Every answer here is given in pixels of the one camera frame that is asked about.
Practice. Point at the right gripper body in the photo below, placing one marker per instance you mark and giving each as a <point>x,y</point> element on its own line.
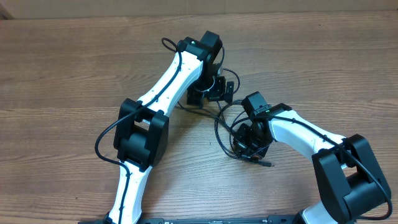
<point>251,142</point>

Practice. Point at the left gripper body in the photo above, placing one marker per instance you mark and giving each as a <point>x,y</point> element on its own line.
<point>217,91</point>

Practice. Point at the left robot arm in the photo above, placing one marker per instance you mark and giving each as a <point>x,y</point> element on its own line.
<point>142,128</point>

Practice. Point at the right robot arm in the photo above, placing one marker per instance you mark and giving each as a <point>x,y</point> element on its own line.
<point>349,178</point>

